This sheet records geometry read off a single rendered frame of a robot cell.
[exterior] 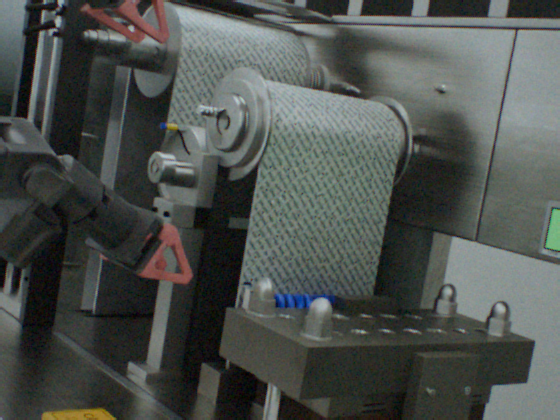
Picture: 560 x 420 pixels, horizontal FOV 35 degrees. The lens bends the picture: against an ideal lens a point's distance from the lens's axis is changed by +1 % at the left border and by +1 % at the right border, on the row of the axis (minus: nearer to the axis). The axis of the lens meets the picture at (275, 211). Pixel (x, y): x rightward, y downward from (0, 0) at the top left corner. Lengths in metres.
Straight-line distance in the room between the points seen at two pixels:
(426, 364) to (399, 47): 0.56
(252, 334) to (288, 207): 0.20
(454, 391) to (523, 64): 0.45
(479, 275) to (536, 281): 0.31
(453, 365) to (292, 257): 0.25
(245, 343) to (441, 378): 0.24
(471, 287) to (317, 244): 3.14
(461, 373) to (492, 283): 3.12
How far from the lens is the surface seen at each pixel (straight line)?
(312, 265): 1.21
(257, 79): 1.15
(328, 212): 1.21
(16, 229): 0.99
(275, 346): 1.02
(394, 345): 1.07
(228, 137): 1.15
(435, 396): 1.11
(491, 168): 1.28
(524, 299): 4.14
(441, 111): 1.36
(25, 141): 0.94
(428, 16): 1.43
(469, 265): 4.33
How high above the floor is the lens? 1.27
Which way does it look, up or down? 6 degrees down
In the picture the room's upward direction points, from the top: 10 degrees clockwise
